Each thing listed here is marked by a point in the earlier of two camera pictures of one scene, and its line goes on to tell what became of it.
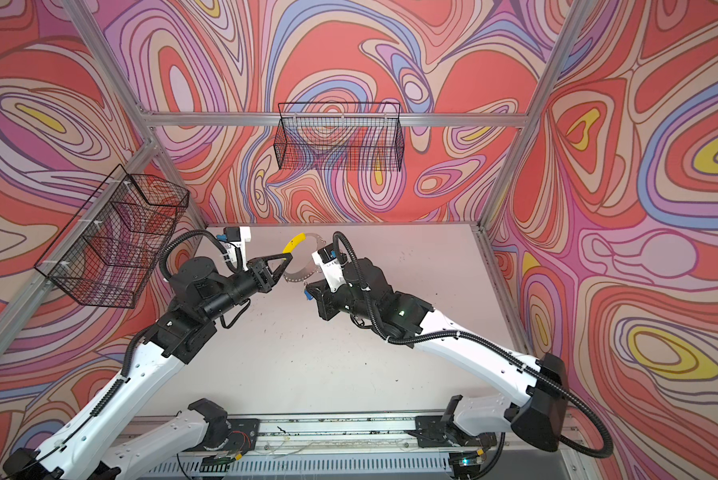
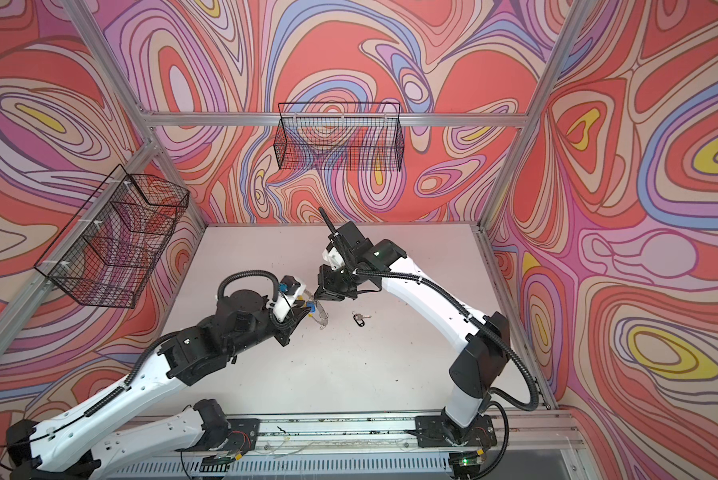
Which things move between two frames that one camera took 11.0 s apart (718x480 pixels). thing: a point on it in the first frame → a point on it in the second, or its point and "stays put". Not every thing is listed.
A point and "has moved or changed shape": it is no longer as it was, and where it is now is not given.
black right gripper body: (344, 300) → (342, 282)
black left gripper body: (244, 288) → (282, 332)
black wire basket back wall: (340, 136) stays put
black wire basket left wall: (109, 253) stays put
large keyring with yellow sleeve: (311, 271) has moved or changed shape
